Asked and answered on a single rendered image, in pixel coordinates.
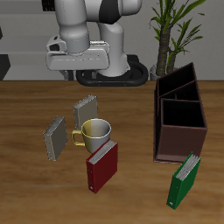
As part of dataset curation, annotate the dark brown desk caddy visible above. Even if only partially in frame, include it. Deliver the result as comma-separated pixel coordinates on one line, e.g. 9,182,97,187
152,61,209,165

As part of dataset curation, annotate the red book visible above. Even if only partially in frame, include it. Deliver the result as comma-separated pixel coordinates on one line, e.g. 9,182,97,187
85,139,119,194

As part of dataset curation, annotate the greyish yellow book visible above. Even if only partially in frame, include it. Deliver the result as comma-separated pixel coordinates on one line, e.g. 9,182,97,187
43,115,69,162
73,94,99,131

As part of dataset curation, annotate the white and yellow mug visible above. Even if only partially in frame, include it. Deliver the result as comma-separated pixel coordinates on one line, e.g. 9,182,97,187
71,117,113,154

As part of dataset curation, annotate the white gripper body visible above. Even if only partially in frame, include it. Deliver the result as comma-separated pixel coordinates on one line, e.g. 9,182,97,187
45,40,111,72

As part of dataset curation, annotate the green pot plant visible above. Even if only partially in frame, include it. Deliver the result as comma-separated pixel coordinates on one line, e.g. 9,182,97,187
148,0,207,81

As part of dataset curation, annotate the green book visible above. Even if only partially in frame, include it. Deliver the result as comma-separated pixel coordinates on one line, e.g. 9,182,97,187
165,150,202,211

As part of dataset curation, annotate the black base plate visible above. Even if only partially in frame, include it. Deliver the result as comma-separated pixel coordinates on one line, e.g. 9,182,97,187
75,54,150,88

